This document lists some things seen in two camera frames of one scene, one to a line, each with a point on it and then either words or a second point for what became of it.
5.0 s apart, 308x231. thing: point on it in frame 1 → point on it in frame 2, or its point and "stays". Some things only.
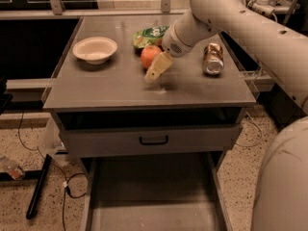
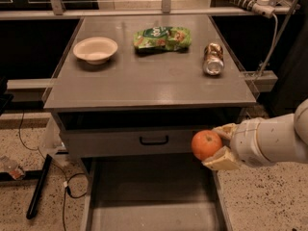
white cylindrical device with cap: (263, 6) stays
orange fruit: (148, 54) → (205, 143)
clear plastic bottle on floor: (12, 167) stays
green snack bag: (148, 37) stays
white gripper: (170, 42) → (246, 142)
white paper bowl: (94, 50) stays
